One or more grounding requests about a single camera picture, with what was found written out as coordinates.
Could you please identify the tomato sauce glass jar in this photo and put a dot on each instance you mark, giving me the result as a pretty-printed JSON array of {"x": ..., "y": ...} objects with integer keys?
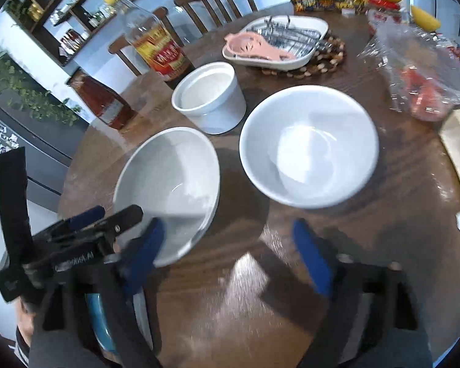
[{"x": 103, "y": 101}]

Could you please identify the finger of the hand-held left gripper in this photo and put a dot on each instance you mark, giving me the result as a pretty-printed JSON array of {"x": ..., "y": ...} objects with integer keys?
[
  {"x": 87, "y": 214},
  {"x": 124, "y": 215}
]

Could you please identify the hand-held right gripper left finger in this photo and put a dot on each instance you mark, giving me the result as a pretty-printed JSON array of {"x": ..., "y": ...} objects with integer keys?
[{"x": 150, "y": 249}]

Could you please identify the white ceramic bowl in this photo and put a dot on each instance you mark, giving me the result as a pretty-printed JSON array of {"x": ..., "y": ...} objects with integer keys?
[
  {"x": 308, "y": 149},
  {"x": 168, "y": 184}
]

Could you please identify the pink egg separator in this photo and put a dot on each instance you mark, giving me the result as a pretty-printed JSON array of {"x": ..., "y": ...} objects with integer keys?
[{"x": 249, "y": 48}]

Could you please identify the white ceramic ramekin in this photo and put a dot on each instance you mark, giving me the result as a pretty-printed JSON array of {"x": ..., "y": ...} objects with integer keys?
[{"x": 211, "y": 99}]

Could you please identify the green trailing plant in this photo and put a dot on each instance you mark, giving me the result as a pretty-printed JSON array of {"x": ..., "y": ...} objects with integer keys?
[{"x": 23, "y": 88}]

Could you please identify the metal cutlery pile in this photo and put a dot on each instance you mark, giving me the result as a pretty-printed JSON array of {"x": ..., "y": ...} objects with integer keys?
[{"x": 291, "y": 34}]

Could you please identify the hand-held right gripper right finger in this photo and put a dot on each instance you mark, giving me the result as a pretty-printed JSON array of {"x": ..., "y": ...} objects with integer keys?
[{"x": 310, "y": 255}]

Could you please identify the clear plastic bag of tomatoes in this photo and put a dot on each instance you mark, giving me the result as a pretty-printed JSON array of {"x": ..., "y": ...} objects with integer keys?
[{"x": 425, "y": 73}]

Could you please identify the white square dish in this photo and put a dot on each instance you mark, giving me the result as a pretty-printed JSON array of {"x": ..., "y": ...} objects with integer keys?
[{"x": 310, "y": 27}]

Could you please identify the person's left hand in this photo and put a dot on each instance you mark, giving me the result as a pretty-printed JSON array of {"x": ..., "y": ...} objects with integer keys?
[{"x": 25, "y": 318}]

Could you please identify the white bowl with blue inside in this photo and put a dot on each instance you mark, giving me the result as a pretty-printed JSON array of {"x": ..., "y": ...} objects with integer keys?
[{"x": 97, "y": 322}]

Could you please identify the dark wooden wall shelf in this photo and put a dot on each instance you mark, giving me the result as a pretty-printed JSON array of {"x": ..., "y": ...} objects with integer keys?
[{"x": 61, "y": 7}]

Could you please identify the yellow lid container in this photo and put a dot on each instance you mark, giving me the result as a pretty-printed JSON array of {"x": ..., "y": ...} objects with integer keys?
[{"x": 425, "y": 18}]

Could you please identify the wooden bead trivet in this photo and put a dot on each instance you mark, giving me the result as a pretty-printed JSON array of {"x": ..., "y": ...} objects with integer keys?
[{"x": 329, "y": 63}]

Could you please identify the yellow and black snack packet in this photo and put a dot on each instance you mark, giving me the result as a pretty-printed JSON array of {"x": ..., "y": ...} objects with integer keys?
[{"x": 329, "y": 3}]

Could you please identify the soy sauce bottle yellow cap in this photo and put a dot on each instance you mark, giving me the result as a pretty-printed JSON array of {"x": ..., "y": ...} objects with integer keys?
[{"x": 159, "y": 46}]

